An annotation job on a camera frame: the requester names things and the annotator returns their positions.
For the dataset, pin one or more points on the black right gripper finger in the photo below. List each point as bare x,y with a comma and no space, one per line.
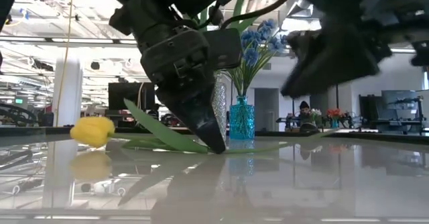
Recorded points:
335,59

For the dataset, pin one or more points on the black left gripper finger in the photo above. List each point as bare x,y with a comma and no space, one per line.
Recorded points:
197,110

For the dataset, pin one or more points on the black artificial tulip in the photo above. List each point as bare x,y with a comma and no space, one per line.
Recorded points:
216,15

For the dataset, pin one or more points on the blue artificial flower bunch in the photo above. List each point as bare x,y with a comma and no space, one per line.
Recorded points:
268,26
250,56

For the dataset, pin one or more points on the yellow artificial tulip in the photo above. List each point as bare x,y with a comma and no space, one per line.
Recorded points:
92,131

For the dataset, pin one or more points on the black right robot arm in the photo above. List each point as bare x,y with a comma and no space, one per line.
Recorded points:
409,9

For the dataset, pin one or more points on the clear glass vase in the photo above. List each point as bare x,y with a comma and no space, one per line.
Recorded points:
220,106

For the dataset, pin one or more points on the blue glass vase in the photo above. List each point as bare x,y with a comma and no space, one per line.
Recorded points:
242,120

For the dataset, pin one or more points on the orange flower bunch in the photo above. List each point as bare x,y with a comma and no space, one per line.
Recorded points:
333,112

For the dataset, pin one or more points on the person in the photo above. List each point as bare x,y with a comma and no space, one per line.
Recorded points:
304,106

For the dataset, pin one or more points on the white flower bunch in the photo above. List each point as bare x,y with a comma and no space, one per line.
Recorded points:
315,112

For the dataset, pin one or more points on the black monitor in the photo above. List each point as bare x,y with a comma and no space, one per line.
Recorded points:
127,95

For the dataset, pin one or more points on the grey door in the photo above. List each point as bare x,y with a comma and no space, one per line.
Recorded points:
266,110

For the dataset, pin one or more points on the black robot workstation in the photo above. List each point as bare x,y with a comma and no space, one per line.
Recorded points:
399,116

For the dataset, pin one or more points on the white pillar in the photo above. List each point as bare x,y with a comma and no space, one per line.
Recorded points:
67,90

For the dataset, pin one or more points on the green exit sign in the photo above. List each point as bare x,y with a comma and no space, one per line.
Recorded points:
18,101

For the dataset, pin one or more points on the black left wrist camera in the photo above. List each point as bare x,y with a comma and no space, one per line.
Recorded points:
224,49

